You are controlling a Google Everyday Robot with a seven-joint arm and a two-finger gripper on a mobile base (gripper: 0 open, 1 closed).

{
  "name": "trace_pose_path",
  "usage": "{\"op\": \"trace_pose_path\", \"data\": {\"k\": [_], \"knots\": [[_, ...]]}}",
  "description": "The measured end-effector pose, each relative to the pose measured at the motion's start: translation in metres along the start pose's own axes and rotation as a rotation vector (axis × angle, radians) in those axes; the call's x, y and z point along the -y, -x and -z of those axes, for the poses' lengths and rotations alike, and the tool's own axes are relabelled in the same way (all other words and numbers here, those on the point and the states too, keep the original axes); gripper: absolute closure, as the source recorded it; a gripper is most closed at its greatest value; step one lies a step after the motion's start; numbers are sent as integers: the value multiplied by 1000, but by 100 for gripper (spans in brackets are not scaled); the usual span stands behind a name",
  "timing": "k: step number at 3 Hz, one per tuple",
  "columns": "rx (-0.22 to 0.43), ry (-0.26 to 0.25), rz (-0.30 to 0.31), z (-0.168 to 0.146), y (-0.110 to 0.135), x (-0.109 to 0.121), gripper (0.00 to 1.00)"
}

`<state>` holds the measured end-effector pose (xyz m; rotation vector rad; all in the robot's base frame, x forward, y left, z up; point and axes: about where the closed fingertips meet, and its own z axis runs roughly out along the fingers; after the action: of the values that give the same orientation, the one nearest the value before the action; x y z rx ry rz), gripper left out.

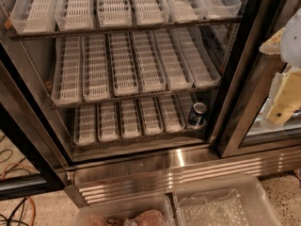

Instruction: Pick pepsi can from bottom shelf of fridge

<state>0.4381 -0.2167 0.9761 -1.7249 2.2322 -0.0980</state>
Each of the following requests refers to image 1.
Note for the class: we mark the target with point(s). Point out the dark blue pepsi can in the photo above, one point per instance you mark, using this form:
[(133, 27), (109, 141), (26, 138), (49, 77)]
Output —
[(197, 114)]

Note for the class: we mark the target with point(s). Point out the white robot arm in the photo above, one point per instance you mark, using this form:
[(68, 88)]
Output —
[(290, 46)]

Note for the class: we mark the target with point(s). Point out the closed right fridge door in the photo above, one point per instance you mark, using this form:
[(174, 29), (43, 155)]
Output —
[(242, 133)]

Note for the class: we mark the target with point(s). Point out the shelf tray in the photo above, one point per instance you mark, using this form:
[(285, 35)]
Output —
[(182, 11), (114, 13), (107, 122), (151, 118), (196, 56), (95, 74), (33, 16), (74, 14), (67, 86), (123, 66), (186, 101), (220, 9), (148, 63), (130, 127), (151, 11), (171, 113), (177, 74), (85, 125)]

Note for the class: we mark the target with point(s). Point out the clear bin with bubble wrap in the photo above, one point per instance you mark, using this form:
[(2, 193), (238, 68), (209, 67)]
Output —
[(236, 200)]

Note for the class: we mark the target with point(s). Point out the stainless fridge base grille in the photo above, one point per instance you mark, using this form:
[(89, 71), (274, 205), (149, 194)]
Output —
[(143, 174)]

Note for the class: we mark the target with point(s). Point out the open glass fridge door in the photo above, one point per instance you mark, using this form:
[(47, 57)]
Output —
[(21, 124)]

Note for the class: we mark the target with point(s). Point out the clear bin with brown items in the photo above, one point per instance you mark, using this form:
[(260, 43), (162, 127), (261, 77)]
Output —
[(114, 213)]

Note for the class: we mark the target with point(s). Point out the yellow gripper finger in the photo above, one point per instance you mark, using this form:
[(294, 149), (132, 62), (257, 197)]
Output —
[(284, 98), (272, 45)]

